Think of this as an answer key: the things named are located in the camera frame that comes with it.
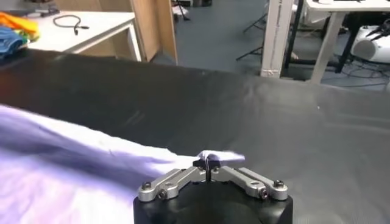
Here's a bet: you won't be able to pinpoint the wooden folding screen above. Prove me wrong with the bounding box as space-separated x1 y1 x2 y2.
54 0 179 65

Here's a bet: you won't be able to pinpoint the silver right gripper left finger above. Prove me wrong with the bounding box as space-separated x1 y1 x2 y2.
138 158 210 202

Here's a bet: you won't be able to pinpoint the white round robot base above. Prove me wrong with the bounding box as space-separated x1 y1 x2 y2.
350 26 390 64

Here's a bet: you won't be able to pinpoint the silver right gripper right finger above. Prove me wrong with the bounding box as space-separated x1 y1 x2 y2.
210 158 289 200

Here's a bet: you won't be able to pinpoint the black power strip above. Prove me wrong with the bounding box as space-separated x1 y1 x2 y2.
39 7 60 18

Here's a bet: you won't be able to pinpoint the black looped cable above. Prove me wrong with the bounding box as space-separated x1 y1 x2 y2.
53 14 90 36

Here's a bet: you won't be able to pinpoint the orange garment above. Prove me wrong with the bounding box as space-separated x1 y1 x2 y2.
0 12 40 36

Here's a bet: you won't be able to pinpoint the white standing desk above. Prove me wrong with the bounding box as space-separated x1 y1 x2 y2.
306 0 390 85

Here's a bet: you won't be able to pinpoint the white table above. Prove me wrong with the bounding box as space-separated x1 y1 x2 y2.
26 10 143 61

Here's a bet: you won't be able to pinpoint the tall white cardboard box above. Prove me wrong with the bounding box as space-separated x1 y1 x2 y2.
260 0 295 79

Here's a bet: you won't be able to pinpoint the lavender t-shirt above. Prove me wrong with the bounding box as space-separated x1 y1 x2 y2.
0 105 246 224

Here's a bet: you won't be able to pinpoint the tangled black floor cables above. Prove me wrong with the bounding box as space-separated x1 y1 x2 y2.
335 60 390 89

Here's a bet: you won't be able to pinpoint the blue striped garment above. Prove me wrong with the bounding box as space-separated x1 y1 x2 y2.
0 26 28 58

